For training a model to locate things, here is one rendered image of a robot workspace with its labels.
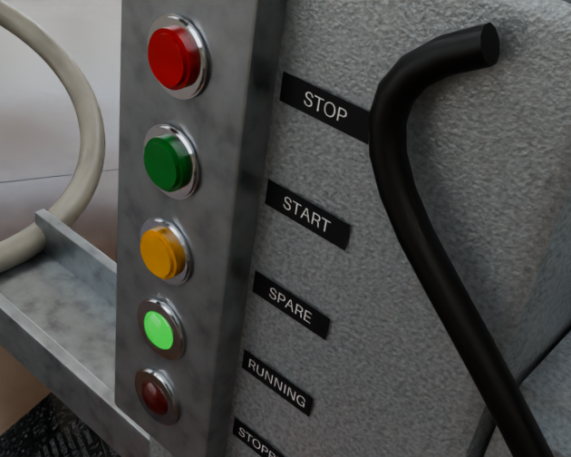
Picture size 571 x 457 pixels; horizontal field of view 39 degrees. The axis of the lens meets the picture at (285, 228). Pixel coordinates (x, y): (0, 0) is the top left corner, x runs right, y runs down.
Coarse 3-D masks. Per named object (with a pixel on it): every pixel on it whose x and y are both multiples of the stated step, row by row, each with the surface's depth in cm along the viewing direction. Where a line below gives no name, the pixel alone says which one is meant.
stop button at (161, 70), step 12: (156, 36) 33; (168, 36) 32; (180, 36) 32; (156, 48) 33; (168, 48) 33; (180, 48) 32; (156, 60) 34; (168, 60) 33; (180, 60) 32; (192, 60) 33; (156, 72) 34; (168, 72) 33; (180, 72) 33; (192, 72) 33; (168, 84) 34; (180, 84) 33
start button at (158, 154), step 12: (156, 144) 36; (168, 144) 35; (144, 156) 36; (156, 156) 36; (168, 156) 35; (180, 156) 35; (156, 168) 36; (168, 168) 36; (180, 168) 35; (156, 180) 37; (168, 180) 36; (180, 180) 36
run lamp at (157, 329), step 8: (152, 312) 42; (144, 320) 42; (152, 320) 42; (160, 320) 41; (152, 328) 42; (160, 328) 41; (168, 328) 41; (152, 336) 42; (160, 336) 41; (168, 336) 41; (160, 344) 42; (168, 344) 42
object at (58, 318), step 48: (48, 240) 84; (0, 288) 80; (48, 288) 81; (96, 288) 81; (0, 336) 74; (48, 336) 69; (96, 336) 76; (48, 384) 70; (96, 384) 66; (96, 432) 67; (144, 432) 62
